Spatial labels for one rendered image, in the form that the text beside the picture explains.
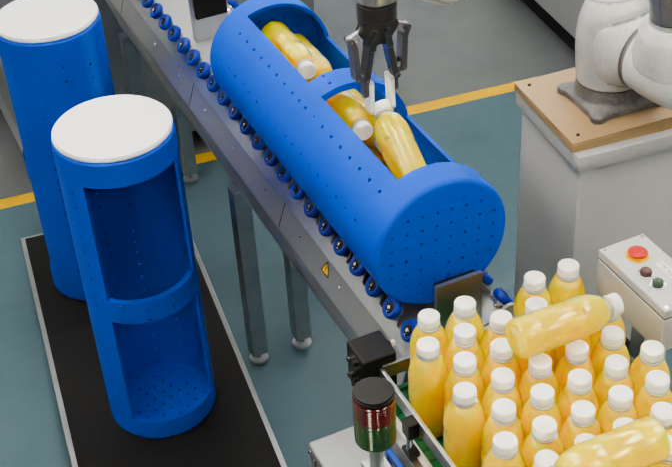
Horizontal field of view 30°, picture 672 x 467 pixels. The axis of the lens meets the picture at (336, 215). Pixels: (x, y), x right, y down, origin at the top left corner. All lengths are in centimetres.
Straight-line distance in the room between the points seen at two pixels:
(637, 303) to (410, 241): 42
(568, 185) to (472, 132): 182
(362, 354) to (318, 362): 145
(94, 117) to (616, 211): 122
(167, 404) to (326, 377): 51
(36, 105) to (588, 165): 149
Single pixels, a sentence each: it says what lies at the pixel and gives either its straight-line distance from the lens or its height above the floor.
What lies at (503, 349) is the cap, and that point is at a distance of 215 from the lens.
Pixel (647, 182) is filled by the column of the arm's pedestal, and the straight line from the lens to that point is 295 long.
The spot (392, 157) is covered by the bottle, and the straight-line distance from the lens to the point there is 241.
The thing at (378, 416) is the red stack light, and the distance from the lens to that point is 185.
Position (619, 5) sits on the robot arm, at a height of 129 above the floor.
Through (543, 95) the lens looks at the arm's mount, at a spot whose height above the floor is 102.
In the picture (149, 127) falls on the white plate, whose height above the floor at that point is 104.
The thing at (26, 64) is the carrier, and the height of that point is 96.
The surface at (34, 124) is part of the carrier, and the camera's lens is 349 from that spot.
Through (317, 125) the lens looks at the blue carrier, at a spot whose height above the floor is 120.
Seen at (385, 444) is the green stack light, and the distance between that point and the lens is 189.
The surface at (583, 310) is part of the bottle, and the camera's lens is 214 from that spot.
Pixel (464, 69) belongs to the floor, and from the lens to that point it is 508.
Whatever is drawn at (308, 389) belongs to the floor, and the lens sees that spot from 366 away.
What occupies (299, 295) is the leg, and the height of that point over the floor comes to 21.
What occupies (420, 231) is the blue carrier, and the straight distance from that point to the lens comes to 234.
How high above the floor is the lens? 256
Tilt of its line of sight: 37 degrees down
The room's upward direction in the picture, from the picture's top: 4 degrees counter-clockwise
